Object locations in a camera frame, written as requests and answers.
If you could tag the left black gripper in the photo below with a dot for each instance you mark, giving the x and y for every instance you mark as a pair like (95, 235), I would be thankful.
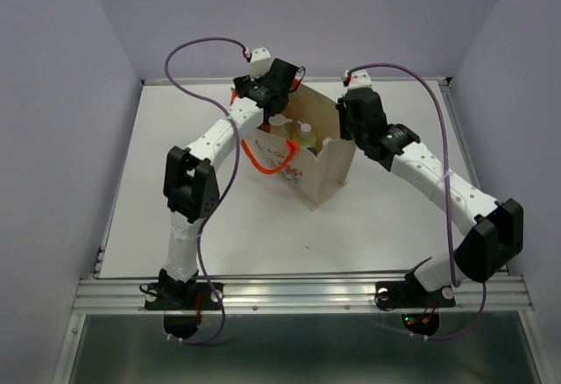
(247, 78)

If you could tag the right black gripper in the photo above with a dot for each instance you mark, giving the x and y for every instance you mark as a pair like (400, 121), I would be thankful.
(341, 105)

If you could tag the green liquid bottle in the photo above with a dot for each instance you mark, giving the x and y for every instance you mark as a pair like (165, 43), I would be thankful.
(304, 136)

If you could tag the white bottle black cap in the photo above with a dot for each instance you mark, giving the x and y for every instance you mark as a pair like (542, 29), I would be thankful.
(315, 150)

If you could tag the canvas bag with orange handles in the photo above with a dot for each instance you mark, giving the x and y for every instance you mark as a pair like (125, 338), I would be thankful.
(315, 179)

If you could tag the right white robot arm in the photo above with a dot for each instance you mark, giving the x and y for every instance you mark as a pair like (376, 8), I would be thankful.
(492, 230)

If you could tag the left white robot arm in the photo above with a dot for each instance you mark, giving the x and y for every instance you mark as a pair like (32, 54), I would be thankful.
(190, 181)

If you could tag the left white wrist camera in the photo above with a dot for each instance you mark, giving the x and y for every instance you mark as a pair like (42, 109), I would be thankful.
(259, 59)

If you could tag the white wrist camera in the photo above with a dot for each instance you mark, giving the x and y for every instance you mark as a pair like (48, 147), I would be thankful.
(357, 80)
(259, 59)

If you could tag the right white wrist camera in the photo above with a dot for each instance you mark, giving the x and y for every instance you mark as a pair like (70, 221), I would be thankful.
(357, 80)

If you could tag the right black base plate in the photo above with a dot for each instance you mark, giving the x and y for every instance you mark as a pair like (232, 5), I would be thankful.
(390, 295)

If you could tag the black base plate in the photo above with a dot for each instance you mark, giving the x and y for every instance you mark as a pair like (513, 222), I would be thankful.
(390, 295)
(195, 296)

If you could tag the aluminium mounting rail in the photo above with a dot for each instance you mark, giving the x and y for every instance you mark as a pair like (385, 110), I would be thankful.
(304, 294)

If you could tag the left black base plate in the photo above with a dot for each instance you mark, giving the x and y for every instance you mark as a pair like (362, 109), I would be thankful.
(195, 296)

